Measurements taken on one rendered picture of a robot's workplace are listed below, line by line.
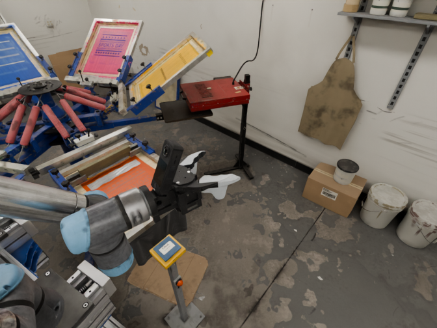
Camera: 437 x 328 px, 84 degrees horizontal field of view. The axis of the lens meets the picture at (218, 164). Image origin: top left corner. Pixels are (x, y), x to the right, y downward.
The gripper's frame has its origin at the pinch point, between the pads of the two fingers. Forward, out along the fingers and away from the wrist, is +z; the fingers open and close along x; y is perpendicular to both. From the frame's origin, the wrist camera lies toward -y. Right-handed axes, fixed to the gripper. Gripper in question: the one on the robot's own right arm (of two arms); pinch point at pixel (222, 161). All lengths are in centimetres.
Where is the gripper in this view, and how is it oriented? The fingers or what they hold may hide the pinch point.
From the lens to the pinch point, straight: 58.7
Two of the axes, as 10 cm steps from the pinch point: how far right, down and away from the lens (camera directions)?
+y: 0.7, 8.3, 5.5
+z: 8.3, -3.6, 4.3
